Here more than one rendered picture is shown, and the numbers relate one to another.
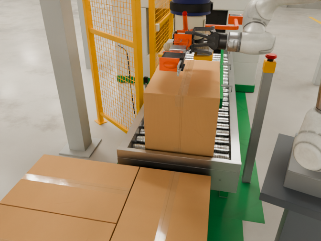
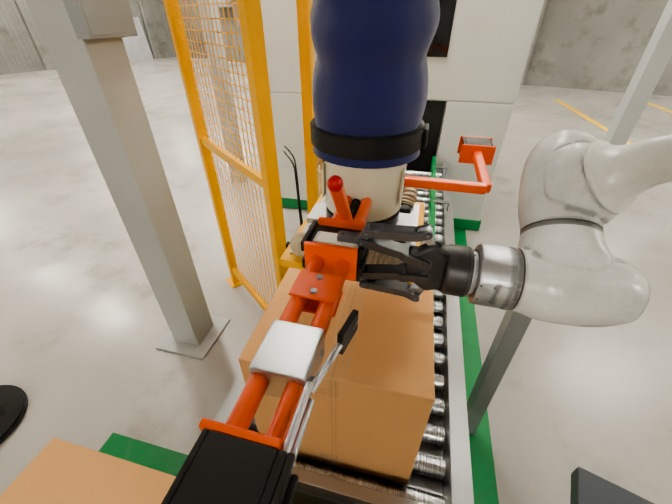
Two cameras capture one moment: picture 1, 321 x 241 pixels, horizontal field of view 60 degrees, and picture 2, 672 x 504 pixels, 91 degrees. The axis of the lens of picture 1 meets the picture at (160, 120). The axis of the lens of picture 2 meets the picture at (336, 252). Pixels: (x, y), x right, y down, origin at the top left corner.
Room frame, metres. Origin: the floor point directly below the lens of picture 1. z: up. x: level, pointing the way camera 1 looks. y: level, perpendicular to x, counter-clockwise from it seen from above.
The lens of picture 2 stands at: (0.93, -0.13, 1.53)
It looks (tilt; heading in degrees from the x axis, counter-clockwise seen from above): 36 degrees down; 3
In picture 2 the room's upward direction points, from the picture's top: straight up
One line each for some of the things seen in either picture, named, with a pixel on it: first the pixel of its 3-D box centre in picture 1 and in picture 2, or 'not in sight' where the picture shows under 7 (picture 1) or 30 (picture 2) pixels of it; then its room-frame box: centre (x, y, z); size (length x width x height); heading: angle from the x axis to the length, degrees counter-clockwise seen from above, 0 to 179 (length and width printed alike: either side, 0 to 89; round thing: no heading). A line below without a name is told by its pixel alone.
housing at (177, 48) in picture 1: (177, 52); (290, 359); (1.15, -0.07, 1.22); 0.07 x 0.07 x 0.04; 79
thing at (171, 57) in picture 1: (170, 60); (221, 495); (1.02, -0.04, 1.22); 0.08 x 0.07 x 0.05; 169
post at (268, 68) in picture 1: (256, 127); (498, 358); (1.71, -0.70, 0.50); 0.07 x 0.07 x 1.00; 79
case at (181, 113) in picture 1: (185, 104); (354, 330); (1.60, -0.16, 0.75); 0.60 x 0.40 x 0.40; 170
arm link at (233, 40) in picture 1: (233, 41); (489, 275); (1.31, -0.34, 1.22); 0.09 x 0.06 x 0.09; 169
